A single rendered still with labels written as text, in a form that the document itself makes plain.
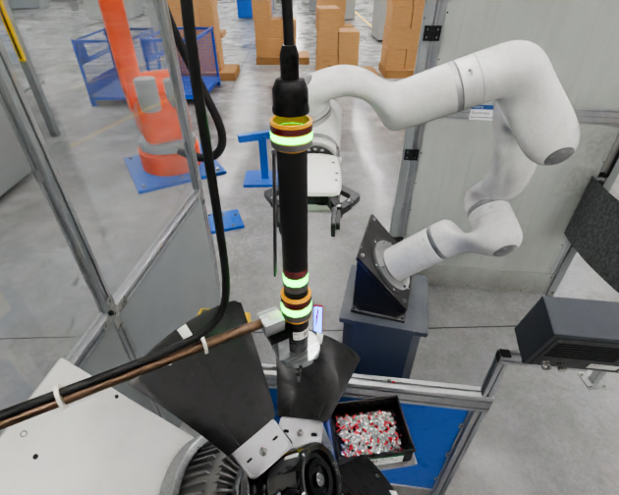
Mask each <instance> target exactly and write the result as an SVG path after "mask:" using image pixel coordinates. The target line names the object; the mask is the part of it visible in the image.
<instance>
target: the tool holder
mask: <svg viewBox="0 0 619 495"><path fill-rule="evenodd" d="M276 309H278V308H277V306H275V307H272V308H269V309H267V310H264V311H261V312H258V313H257V319H261V322H262V326H263V328H261V330H262V332H263V334H264V335H265V337H267V339H268V341H269V343H270V345H271V347H272V349H273V351H274V353H275V354H276V356H277V358H278V359H279V360H280V361H281V362H282V363H283V364H284V365H286V366H289V367H293V368H302V367H306V366H309V365H310V364H312V363H313V362H316V359H317V358H318V355H319V346H320V344H319V341H318V339H317V337H316V336H315V335H314V334H313V333H312V332H311V331H309V337H308V347H307V349H306V350H305V351H304V352H302V353H299V354H295V353H292V352H291V351H290V348H289V338H290V330H289V329H288V327H287V326H286V324H285V319H284V317H283V316H282V314H281V316H280V317H277V318H275V319H272V320H270V318H269V319H268V318H267V316H266V315H267V313H268V312H271V311H274V310H276Z"/></svg>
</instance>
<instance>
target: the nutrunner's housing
mask: <svg viewBox="0 0 619 495"><path fill-rule="evenodd" d="M279 57H280V77H278V78H276V80H275V82H274V85H273V88H272V101H273V104H272V113H273V114H274V115H276V116H279V117H285V118H296V117H302V116H305V115H307V114H308V113H309V112H310V106H309V88H308V86H307V83H306V81H305V79H304V78H303V77H300V60H299V51H298V48H297V45H296V44H294V45H284V44H282V46H281V50H280V54H279ZM285 324H286V326H287V327H288V329H289V330H290V338H289V348H290V351H291V352H292V353H295V354H299V353H302V352H304V351H305V350H306V349H307V347H308V337H309V321H307V322H305V323H302V324H291V323H288V322H287V321H285Z"/></svg>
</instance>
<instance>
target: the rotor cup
mask: <svg viewBox="0 0 619 495"><path fill-rule="evenodd" d="M297 453H299V455H298V456H297V457H295V458H291V459H288V460H284V459H285V457H286V456H289V455H293V454H297ZM319 472H320V473H322V475H323V477H324V484H323V486H321V487H320V486H318V484H317V482H316V475H317V474H318V473H319ZM279 488H280V489H281V490H280V493H281V495H342V482H341V475H340V471H339V468H338V465H337V463H336V460H335V458H334V456H333V455H332V453H331V452H330V451H329V449H328V448H327V447H326V446H324V445H323V444H321V443H318V442H309V443H307V444H303V445H300V446H296V447H293V448H290V450H289V451H288V452H287V453H285V454H284V455H283V456H282V457H281V458H280V459H279V460H277V461H276V462H275V463H274V464H273V465H272V466H271V467H269V468H268V469H267V470H266V471H265V472H264V473H262V474H261V475H260V476H259V477H258V478H256V479H251V478H249V477H248V475H247V474H246V473H245V471H244V472H243V476H242V483H241V495H274V494H275V492H276V491H277V490H278V489H279Z"/></svg>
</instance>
